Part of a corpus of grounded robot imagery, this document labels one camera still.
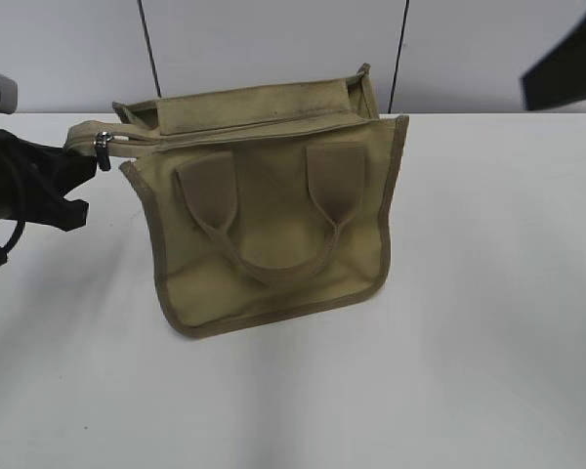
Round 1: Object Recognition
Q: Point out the silver metal zipper pull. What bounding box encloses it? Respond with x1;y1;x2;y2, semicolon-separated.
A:
94;131;113;172

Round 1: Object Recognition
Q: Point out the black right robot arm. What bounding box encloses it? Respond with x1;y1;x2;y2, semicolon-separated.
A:
521;16;586;111

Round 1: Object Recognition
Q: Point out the yellow canvas tote bag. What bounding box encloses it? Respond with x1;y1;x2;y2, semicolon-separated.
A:
64;64;409;339

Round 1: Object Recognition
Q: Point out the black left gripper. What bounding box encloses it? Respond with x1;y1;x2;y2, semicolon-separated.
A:
0;129;98;232

